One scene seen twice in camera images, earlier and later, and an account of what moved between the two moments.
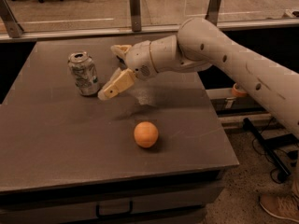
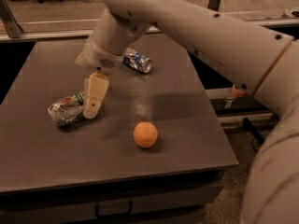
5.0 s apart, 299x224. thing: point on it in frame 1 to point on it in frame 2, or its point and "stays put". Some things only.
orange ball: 146,134 stays put
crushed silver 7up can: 84,72 to 67,109
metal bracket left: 9,19 stays put
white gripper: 140,60 to 95,59
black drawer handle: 97,210 stays put
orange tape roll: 238,91 stays put
